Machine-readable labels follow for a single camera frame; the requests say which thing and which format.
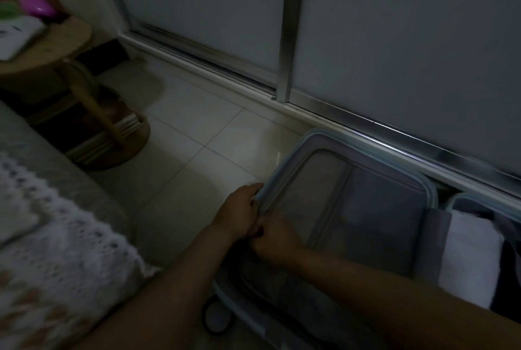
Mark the person's right hand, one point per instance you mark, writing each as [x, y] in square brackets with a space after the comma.
[277, 240]

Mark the person's left forearm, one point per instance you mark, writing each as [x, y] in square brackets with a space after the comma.
[163, 297]

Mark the black tree print t-shirt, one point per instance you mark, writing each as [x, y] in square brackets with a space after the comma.
[509, 280]

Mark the wooden bedside tray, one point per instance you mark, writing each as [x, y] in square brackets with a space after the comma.
[61, 44]

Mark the person's right forearm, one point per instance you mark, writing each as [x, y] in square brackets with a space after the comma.
[407, 305]

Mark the person's left hand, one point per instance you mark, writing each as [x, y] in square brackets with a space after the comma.
[238, 211]

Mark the white printed card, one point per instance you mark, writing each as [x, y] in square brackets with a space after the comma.
[20, 36]

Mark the green toy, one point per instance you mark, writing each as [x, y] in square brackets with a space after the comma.
[10, 10]

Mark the grey-blue suitcase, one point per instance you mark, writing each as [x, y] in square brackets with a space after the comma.
[358, 215]

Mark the white polo shirt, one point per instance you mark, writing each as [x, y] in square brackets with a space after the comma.
[472, 256]

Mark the pink ball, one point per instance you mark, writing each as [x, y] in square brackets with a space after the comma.
[37, 3]

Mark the grey sliding door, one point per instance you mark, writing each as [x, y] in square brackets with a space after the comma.
[366, 36]

